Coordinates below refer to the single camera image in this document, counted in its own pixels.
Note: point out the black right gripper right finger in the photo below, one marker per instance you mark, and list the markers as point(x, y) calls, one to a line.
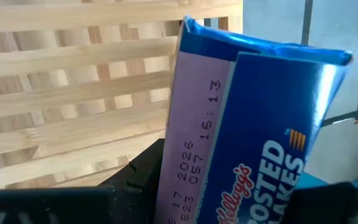
point(319, 205)

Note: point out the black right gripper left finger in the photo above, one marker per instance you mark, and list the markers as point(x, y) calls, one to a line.
point(135, 193)

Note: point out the blue Frosted Flakes cereal box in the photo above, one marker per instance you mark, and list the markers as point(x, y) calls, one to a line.
point(259, 109)

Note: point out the light wooden slatted shelf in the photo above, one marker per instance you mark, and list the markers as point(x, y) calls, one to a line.
point(73, 53)

